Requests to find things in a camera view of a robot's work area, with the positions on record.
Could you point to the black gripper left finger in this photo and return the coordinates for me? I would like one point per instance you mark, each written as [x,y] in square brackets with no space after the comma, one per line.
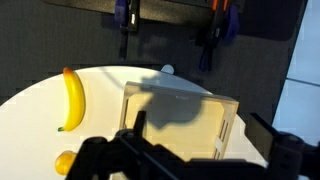
[126,156]

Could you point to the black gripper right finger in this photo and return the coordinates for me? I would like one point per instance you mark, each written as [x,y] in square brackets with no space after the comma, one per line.
[283,156]

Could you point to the yellow banana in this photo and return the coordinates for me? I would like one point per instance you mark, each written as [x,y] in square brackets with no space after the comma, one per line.
[75,100]

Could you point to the shallow wooden box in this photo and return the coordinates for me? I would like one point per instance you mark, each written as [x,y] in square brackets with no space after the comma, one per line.
[186,123]

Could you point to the small yellow lemon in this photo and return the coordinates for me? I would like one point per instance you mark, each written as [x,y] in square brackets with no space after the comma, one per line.
[64,162]

